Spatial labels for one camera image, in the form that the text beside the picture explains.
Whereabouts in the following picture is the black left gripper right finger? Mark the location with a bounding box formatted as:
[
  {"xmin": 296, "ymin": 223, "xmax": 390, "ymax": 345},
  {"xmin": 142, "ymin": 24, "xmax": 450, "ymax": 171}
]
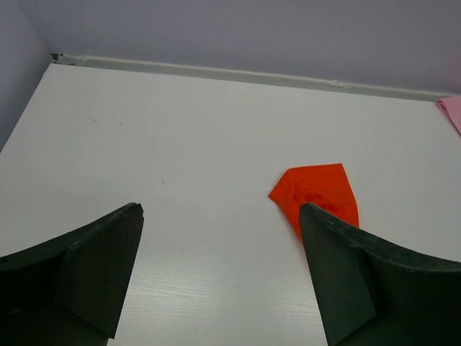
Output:
[{"xmin": 300, "ymin": 203, "xmax": 460, "ymax": 345}]

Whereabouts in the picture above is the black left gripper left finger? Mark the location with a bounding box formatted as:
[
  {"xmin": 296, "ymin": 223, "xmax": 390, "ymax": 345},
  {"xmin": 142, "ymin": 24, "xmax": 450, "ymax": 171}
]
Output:
[{"xmin": 1, "ymin": 203, "xmax": 143, "ymax": 345}]

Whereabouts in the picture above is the orange t shirt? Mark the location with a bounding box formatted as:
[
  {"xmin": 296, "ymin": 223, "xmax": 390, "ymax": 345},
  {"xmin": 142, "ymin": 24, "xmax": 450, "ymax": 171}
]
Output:
[{"xmin": 269, "ymin": 163, "xmax": 359, "ymax": 238}]

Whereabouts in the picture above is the pink t shirt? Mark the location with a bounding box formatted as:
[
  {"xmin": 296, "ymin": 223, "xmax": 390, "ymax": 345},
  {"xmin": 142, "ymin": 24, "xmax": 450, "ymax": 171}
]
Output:
[{"xmin": 436, "ymin": 95, "xmax": 461, "ymax": 135}]

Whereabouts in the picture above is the white table edge rail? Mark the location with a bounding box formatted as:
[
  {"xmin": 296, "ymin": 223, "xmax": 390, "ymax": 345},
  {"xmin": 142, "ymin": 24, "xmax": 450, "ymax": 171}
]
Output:
[{"xmin": 50, "ymin": 53, "xmax": 451, "ymax": 102}]

